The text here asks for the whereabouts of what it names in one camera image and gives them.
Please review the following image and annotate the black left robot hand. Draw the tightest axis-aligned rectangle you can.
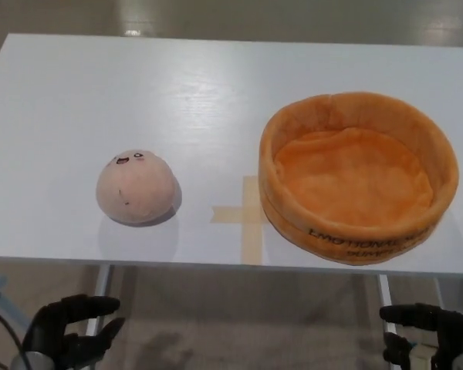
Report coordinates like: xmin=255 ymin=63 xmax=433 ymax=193
xmin=21 ymin=294 xmax=127 ymax=368

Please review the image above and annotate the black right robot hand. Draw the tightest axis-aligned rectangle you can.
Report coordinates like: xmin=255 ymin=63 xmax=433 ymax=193
xmin=379 ymin=303 xmax=463 ymax=370

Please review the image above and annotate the pink round plush toy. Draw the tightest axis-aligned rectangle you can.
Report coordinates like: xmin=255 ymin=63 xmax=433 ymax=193
xmin=96 ymin=150 xmax=178 ymax=225

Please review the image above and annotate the orange plush round basket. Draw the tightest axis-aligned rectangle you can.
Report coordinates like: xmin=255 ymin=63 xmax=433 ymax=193
xmin=259 ymin=91 xmax=461 ymax=266

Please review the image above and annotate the white table leg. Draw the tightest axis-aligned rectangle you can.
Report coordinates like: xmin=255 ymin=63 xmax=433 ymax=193
xmin=84 ymin=264 xmax=113 ymax=337
xmin=377 ymin=274 xmax=398 ymax=335

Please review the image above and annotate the beige tape cross marker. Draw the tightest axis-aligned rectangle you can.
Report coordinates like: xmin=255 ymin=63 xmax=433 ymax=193
xmin=211 ymin=175 xmax=272 ymax=266

